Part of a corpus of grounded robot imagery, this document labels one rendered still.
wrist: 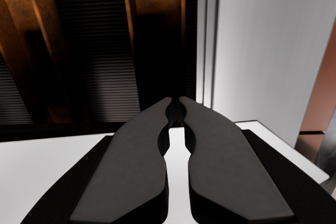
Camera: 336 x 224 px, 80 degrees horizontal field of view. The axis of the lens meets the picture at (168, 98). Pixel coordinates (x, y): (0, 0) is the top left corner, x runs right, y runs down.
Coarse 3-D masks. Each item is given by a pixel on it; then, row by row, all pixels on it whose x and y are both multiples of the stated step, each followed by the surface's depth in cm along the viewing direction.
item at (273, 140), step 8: (256, 120) 20; (256, 128) 21; (264, 128) 21; (264, 136) 21; (272, 136) 21; (272, 144) 22; (280, 144) 21; (288, 144) 22; (280, 152) 22; (288, 152) 22; (296, 152) 22; (296, 160) 22; (304, 160) 22; (304, 168) 23
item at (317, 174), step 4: (308, 160) 22; (308, 164) 23; (312, 164) 23; (308, 168) 23; (312, 168) 23; (316, 168) 23; (308, 172) 23; (312, 172) 23; (316, 172) 23; (320, 172) 23; (324, 172) 23; (312, 176) 24; (316, 176) 24; (320, 176) 24; (324, 176) 24; (328, 176) 24; (316, 180) 24; (320, 180) 24; (324, 180) 24
